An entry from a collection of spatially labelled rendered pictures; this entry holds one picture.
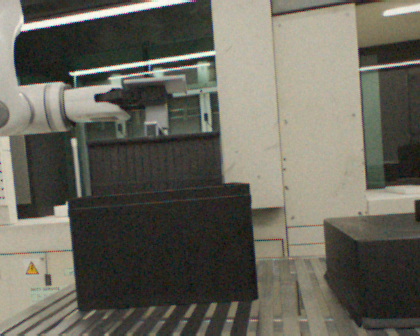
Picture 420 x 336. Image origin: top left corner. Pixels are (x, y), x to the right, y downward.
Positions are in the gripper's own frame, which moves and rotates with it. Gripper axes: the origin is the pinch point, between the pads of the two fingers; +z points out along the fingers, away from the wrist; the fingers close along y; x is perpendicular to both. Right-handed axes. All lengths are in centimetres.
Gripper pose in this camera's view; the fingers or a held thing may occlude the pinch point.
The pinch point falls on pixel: (155, 97)
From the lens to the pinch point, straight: 86.9
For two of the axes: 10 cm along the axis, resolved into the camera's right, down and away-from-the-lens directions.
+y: -1.0, 0.5, -9.9
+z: 9.9, -0.7, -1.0
